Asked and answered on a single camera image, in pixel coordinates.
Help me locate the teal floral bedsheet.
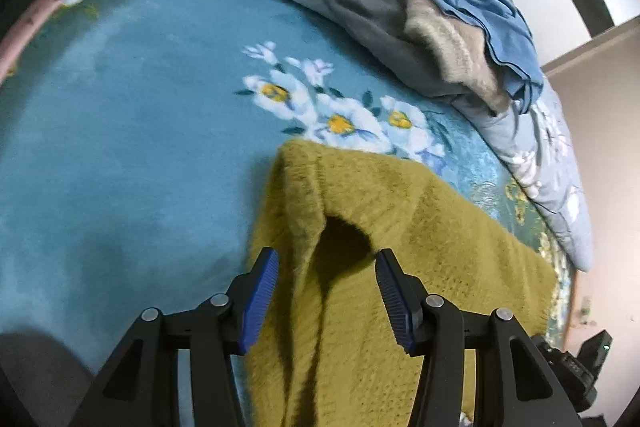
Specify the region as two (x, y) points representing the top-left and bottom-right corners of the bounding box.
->
(0, 0), (576, 427)

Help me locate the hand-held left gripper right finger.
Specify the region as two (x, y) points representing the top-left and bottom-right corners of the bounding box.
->
(374, 248), (583, 427)

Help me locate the grey garment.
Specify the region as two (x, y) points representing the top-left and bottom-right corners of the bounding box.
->
(270, 0), (501, 100)

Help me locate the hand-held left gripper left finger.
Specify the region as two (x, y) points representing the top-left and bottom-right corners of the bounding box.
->
(67, 247), (281, 427)

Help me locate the olive green knit sweater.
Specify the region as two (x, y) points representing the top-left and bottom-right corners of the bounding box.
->
(245, 139), (558, 427)

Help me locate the cream fluffy garment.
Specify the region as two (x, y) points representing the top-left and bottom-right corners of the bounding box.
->
(402, 0), (511, 115)

